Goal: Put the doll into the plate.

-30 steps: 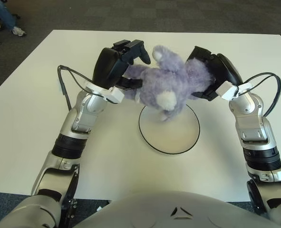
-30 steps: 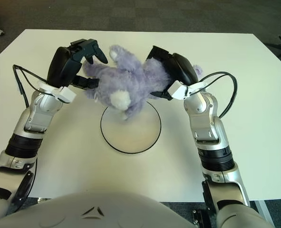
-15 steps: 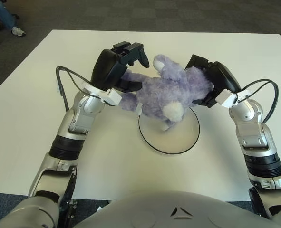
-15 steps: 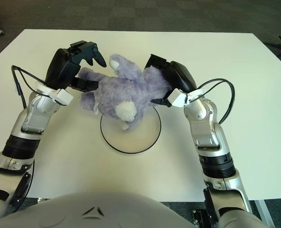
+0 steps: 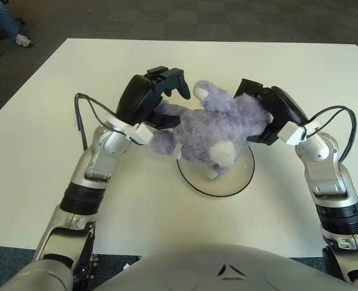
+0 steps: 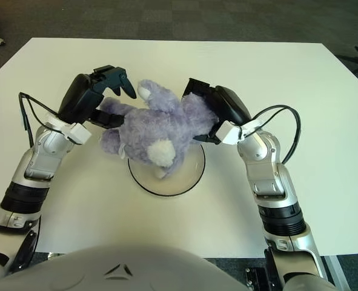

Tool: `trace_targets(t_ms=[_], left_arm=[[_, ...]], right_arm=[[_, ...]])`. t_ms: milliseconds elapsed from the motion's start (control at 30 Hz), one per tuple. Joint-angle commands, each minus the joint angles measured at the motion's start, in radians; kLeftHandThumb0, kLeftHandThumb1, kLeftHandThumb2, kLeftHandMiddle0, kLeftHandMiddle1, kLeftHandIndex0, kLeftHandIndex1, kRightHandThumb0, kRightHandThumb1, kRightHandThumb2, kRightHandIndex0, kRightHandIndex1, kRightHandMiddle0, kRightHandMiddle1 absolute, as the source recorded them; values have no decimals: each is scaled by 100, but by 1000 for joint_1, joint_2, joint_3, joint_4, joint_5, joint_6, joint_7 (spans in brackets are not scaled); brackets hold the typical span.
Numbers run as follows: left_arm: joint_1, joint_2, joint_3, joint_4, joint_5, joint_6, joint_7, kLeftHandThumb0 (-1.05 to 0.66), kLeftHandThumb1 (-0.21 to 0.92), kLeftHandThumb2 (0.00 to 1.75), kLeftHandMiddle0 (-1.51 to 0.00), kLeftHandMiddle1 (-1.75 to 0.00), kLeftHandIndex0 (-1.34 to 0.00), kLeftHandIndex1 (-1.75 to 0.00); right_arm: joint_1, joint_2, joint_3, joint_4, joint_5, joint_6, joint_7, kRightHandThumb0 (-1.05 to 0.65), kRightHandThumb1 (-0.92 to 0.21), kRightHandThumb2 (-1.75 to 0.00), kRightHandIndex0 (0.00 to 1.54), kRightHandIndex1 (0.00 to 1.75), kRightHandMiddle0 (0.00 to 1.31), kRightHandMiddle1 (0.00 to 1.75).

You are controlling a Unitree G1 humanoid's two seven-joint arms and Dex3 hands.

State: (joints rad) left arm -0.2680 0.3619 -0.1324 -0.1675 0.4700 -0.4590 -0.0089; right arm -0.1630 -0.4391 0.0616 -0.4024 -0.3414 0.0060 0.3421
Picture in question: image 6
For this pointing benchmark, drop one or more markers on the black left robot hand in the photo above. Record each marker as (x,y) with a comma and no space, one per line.
(78,97)

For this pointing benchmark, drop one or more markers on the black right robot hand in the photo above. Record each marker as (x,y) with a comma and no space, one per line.
(227,103)

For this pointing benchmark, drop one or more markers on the purple plush bunny doll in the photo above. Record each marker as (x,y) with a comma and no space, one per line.
(154,127)

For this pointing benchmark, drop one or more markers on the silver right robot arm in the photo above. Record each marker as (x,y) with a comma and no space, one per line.
(269,182)

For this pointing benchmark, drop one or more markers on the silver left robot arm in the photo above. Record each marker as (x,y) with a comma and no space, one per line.
(42,151)

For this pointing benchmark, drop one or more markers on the white plate with black rim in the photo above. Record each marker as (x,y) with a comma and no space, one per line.
(181,179)

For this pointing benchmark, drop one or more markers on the grey robot torso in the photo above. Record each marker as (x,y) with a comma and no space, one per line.
(121,269)

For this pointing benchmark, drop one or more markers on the white table leg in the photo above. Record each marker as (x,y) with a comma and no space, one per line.
(332,269)

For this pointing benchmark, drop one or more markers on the silver bracket under table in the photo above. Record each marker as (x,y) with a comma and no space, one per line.
(52,255)

